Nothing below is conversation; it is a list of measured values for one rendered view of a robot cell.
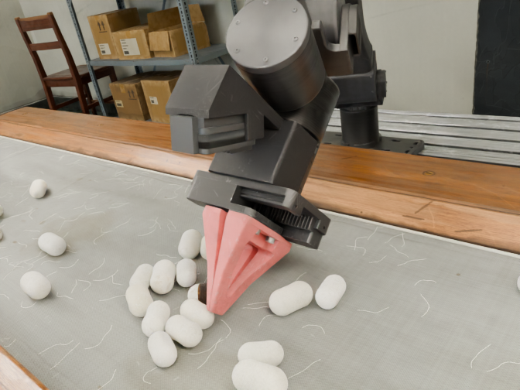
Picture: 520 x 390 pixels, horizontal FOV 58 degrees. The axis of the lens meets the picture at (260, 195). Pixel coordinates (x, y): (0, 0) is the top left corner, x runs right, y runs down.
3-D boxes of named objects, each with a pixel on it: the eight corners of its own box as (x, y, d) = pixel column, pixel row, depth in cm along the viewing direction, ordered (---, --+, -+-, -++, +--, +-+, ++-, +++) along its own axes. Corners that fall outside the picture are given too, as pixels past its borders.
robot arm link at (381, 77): (384, 71, 71) (386, 63, 76) (326, 77, 74) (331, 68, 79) (386, 111, 74) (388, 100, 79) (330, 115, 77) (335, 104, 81)
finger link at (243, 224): (208, 314, 32) (259, 189, 34) (144, 283, 36) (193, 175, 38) (261, 331, 37) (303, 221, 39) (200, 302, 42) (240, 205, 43)
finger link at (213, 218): (234, 326, 30) (285, 195, 32) (163, 293, 35) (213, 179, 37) (285, 342, 36) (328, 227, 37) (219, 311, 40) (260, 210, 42)
